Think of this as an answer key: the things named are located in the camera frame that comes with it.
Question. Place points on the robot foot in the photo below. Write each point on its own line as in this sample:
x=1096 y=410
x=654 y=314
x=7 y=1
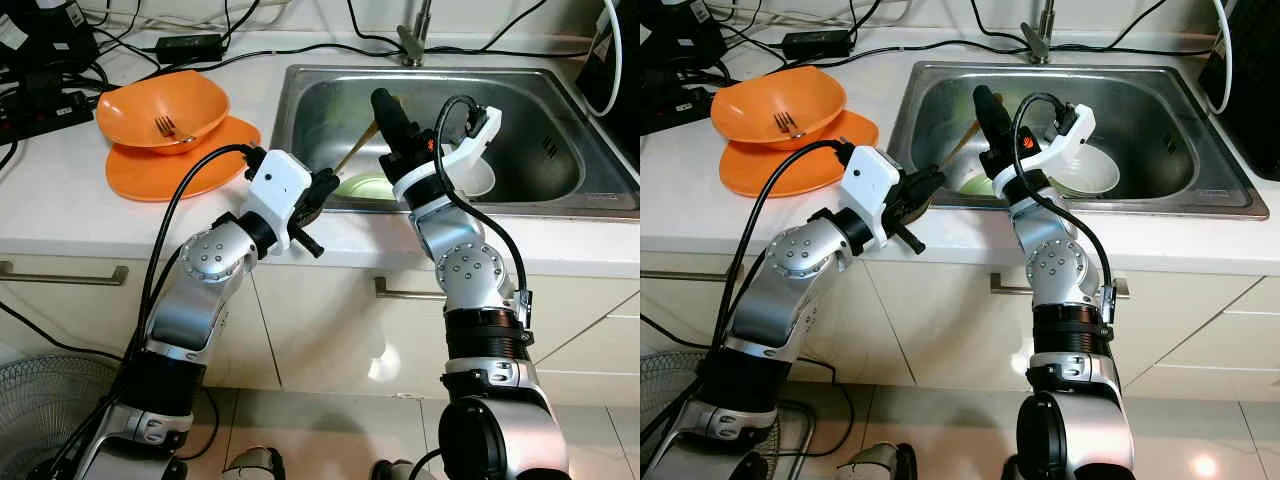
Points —
x=1010 y=470
x=395 y=472
x=870 y=464
x=252 y=466

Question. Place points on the black electronic device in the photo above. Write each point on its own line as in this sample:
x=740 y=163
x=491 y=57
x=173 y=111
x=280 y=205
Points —
x=50 y=40
x=690 y=35

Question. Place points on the orange plastic bowl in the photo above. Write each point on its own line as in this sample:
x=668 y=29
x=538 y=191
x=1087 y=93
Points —
x=130 y=100
x=750 y=95

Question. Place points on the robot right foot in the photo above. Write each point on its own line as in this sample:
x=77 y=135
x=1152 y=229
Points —
x=395 y=472
x=1010 y=470

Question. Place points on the black power strip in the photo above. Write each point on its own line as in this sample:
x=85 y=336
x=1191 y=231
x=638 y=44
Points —
x=675 y=108
x=45 y=110

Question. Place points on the black power adapter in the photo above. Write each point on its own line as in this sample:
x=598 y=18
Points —
x=816 y=44
x=190 y=47

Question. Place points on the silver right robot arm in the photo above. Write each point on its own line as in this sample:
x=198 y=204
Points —
x=465 y=265
x=1065 y=265

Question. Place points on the stainless steel sink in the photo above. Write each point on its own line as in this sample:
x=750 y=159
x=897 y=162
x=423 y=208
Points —
x=320 y=110
x=1150 y=110

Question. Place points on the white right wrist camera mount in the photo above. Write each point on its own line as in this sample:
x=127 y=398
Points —
x=420 y=185
x=1070 y=140

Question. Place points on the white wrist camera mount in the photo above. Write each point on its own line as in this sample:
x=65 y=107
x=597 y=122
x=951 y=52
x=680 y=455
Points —
x=870 y=190
x=1070 y=140
x=275 y=195
x=420 y=185

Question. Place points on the steel faucet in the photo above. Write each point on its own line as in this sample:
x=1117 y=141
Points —
x=1038 y=45
x=412 y=48

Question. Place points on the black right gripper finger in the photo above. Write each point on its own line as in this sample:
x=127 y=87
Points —
x=995 y=118
x=393 y=122

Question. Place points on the black countertop appliance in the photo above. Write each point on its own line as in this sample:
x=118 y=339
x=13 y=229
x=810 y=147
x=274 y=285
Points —
x=1255 y=90
x=632 y=60

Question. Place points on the metal fork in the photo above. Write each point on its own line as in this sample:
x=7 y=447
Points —
x=785 y=122
x=165 y=125

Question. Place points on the white bowl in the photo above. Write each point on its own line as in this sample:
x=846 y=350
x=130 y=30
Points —
x=480 y=178
x=1095 y=175

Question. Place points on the white sink base cabinet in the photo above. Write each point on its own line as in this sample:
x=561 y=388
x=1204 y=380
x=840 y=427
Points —
x=930 y=330
x=320 y=340

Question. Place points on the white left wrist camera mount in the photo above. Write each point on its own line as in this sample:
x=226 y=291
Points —
x=870 y=190
x=275 y=195

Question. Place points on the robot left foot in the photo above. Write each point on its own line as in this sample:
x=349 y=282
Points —
x=870 y=464
x=252 y=466

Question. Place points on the orange plastic plate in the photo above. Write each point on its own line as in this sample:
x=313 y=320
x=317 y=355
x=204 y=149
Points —
x=760 y=175
x=150 y=180

